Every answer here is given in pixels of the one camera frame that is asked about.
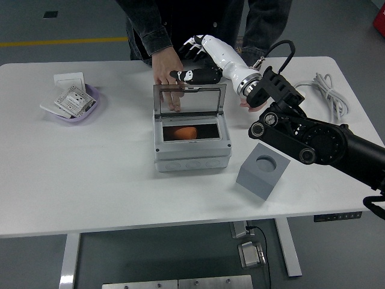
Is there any grey metal bracket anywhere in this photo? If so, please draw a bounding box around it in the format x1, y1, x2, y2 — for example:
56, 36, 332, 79
230, 221, 256, 240

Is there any grey metal base plate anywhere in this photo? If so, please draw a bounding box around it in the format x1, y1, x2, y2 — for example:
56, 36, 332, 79
177, 275, 253, 289
101, 279, 179, 289

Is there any person's left hand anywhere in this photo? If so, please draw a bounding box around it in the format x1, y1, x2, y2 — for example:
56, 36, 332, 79
239, 98, 268, 114

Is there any black cable under table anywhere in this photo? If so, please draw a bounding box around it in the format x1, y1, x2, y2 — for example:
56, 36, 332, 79
246, 225, 271, 289

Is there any grey cube with round hole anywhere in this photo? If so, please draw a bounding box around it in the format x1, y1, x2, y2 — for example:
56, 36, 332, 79
235, 143, 291, 201

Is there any person's right hand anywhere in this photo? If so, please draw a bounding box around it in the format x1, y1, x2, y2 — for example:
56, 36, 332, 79
152, 48, 185, 113

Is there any white table leg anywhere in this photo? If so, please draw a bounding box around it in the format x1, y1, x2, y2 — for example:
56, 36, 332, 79
274, 217, 303, 278
58, 232, 81, 289

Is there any silver metal foot block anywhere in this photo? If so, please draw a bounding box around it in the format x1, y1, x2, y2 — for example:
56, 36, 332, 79
237, 240, 267, 269

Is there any flat white plate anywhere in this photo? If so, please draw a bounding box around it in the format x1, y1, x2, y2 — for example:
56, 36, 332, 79
40, 85, 72, 119

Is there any yellow floor tape line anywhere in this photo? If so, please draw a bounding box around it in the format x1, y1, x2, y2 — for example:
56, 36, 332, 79
0, 36, 129, 48

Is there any socket panel in printed wrapper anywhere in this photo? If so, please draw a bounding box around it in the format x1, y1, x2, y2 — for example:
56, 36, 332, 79
54, 85, 97, 119

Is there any purple plastic tray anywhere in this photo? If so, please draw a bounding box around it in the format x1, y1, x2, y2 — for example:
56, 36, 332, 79
45, 83, 100, 123

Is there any person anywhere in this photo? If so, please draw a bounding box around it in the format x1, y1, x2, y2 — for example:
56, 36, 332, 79
115, 0, 292, 66

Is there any black table height controller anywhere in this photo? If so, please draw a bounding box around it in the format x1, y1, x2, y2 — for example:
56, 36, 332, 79
313, 211, 363, 223

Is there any transparent hinged box lid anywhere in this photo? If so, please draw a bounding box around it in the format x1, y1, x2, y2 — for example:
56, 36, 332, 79
152, 83, 227, 117

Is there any grey electrical enclosure box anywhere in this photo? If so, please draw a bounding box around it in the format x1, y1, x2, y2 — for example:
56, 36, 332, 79
152, 83, 232, 173

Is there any red object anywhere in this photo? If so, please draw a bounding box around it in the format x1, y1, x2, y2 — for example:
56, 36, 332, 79
372, 7, 385, 31

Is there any white power cord with plug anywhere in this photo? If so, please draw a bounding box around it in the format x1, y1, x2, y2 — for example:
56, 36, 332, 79
293, 72, 351, 123

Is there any white wall switch plate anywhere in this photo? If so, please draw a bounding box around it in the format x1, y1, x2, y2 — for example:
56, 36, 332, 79
53, 72, 86, 91

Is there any orange cylinder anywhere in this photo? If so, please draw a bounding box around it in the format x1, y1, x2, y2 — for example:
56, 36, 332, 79
171, 126, 198, 140

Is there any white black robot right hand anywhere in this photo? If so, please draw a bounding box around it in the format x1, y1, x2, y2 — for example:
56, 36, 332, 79
169, 34, 262, 96

